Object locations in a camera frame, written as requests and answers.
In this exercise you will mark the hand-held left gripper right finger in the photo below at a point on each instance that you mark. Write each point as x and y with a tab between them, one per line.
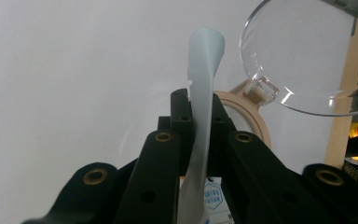
254	180

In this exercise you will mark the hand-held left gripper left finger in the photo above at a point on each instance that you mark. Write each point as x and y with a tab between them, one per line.
155	174

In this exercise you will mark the white and blue bag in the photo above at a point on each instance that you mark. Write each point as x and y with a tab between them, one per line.
203	93

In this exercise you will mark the wooden table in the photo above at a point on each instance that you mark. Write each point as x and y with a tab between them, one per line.
338	137

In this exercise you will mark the white table mat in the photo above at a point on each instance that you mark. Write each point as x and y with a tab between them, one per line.
59	77

